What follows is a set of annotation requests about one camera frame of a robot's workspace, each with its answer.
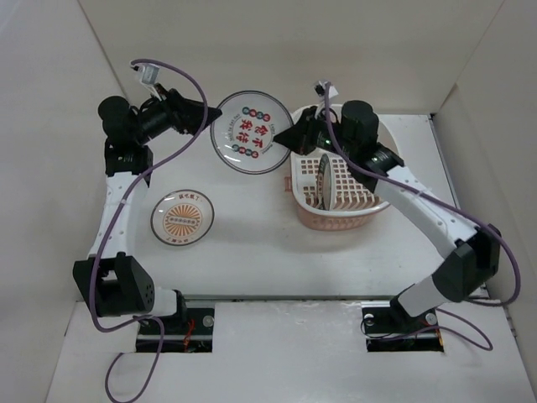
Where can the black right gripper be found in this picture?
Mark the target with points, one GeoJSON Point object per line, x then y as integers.
{"type": "Point", "coordinates": [299, 137]}

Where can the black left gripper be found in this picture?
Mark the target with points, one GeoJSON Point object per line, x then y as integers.
{"type": "Point", "coordinates": [181, 112]}

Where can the green rimmed white plate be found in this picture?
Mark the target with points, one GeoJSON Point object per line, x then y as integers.
{"type": "Point", "coordinates": [324, 182]}

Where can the red lettered white plate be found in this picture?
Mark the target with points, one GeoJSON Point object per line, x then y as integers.
{"type": "Point", "coordinates": [243, 136]}

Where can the orange sunburst white plate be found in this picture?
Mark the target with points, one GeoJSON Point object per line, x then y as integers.
{"type": "Point", "coordinates": [182, 217]}

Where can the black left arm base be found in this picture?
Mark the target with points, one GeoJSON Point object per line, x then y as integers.
{"type": "Point", "coordinates": [192, 335]}

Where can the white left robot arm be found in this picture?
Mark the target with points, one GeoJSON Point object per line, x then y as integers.
{"type": "Point", "coordinates": [111, 281]}

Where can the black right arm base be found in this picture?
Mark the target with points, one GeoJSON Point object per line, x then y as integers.
{"type": "Point", "coordinates": [385, 333]}

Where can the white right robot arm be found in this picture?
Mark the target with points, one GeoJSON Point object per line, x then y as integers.
{"type": "Point", "coordinates": [470, 250]}

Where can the white pink dish rack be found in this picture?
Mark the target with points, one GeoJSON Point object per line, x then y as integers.
{"type": "Point", "coordinates": [352, 204]}

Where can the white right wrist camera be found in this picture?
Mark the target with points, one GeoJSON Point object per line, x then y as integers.
{"type": "Point", "coordinates": [325, 90]}

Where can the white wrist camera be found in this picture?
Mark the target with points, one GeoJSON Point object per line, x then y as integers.
{"type": "Point", "coordinates": [325, 90]}
{"type": "Point", "coordinates": [146, 73]}

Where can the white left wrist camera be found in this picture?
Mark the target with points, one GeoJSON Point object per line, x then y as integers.
{"type": "Point", "coordinates": [146, 73]}

